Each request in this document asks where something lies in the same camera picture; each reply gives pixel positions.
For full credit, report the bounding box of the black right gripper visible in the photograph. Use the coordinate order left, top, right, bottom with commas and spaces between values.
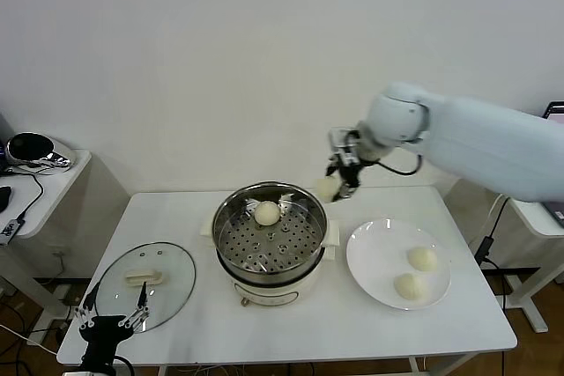
324, 142, 369, 200

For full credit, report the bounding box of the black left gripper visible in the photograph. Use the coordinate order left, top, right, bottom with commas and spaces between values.
73, 280, 152, 371

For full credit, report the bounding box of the white steamed baozi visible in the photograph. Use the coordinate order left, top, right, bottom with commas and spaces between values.
254, 201, 281, 226
405, 247, 440, 272
393, 273, 427, 301
315, 176, 341, 203

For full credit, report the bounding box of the perforated steel steamer basket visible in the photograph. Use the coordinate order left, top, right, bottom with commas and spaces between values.
200, 181, 343, 289

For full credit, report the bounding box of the glass pot lid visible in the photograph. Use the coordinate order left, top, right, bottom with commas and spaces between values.
93, 241, 197, 335

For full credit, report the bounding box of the white round plate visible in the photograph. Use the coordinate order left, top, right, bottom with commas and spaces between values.
345, 217, 453, 312

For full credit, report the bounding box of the white electric cooking pot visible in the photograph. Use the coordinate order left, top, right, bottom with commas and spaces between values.
214, 243, 338, 309

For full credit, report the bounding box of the shiny chrome helmet-shaped device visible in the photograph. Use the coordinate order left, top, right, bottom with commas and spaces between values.
5, 131, 74, 177

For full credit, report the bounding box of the white side table with sticker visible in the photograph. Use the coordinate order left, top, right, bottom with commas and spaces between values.
442, 173, 564, 335

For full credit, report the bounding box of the black open laptop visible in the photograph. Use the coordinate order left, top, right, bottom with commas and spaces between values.
0, 109, 9, 174

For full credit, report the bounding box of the dark grey open laptop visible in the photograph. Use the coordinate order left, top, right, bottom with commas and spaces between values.
542, 101, 564, 231

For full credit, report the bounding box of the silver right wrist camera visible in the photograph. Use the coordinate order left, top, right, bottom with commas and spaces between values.
328, 127, 359, 152

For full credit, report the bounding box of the white floor cable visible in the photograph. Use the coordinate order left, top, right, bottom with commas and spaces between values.
0, 322, 61, 358

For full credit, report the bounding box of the thin black desk cable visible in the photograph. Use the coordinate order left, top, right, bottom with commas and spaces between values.
0, 171, 46, 221

